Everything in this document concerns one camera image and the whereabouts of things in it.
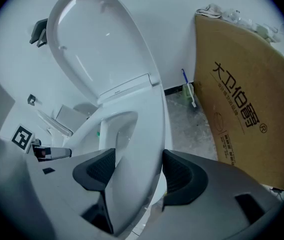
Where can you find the large cardboard box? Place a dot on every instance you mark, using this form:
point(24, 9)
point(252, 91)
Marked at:
point(256, 84)

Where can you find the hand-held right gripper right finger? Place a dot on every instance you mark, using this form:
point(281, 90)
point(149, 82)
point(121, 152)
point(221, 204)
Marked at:
point(181, 179)

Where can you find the pale green brush holder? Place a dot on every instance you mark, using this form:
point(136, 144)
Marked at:
point(185, 94)

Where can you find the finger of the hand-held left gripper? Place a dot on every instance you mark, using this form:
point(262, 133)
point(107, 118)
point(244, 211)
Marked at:
point(62, 153)

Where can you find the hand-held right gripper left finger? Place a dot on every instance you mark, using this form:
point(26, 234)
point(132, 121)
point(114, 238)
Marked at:
point(94, 174)

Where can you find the white crumpled rag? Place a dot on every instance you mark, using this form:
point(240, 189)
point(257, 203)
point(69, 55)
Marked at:
point(209, 11)

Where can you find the dark wall tissue holder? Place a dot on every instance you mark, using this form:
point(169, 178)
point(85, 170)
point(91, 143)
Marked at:
point(31, 99)
point(35, 32)

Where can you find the clear crumpled plastic wrap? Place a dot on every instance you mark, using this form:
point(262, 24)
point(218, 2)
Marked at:
point(244, 21)

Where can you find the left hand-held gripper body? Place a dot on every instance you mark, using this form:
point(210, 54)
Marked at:
point(22, 139)

